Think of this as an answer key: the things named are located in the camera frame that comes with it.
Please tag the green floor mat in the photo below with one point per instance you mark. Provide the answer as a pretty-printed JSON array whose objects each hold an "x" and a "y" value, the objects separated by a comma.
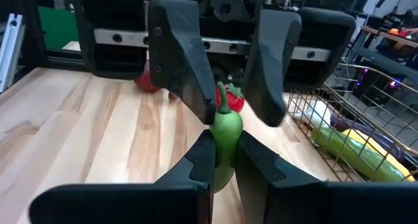
[{"x": 57, "y": 26}]

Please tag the silver aluminium profile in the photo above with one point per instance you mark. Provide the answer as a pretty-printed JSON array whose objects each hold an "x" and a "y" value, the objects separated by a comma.
[{"x": 9, "y": 51}]

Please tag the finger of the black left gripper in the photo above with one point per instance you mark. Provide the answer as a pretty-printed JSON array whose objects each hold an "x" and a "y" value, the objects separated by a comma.
[
  {"x": 178, "y": 60},
  {"x": 271, "y": 70}
]

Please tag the black computer tower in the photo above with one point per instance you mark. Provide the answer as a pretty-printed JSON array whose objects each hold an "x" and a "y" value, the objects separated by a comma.
[{"x": 375, "y": 83}]

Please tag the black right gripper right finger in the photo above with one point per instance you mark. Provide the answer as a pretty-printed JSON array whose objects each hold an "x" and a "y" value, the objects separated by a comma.
[{"x": 310, "y": 204}]

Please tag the yellow corn cob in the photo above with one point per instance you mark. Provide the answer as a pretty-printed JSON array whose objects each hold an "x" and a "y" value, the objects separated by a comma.
[{"x": 382, "y": 152}]

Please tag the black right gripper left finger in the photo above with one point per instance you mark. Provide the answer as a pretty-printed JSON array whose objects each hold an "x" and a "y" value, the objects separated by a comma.
[{"x": 130, "y": 204}]

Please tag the green jalapeno pepper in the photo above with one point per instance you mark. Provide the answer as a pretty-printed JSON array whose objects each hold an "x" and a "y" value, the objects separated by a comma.
[{"x": 227, "y": 132}]

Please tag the white garlic bulb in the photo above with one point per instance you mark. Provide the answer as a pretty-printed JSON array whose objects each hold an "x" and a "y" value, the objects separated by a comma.
[{"x": 315, "y": 114}]

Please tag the wooden desk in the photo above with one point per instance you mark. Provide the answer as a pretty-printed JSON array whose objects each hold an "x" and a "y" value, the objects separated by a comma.
[{"x": 388, "y": 38}]

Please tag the purple eggplant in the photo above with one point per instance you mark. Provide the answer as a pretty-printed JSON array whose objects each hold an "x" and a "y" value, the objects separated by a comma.
[{"x": 369, "y": 132}]

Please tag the black aluminium table frame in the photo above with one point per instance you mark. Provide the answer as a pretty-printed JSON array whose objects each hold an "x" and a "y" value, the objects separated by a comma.
[{"x": 62, "y": 59}]

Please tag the red tomato with green leaf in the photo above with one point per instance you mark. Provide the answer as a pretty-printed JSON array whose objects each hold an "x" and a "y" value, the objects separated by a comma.
[{"x": 235, "y": 103}]

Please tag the green cucumber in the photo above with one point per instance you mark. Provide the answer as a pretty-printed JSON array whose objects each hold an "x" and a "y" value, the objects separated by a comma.
[{"x": 346, "y": 152}]

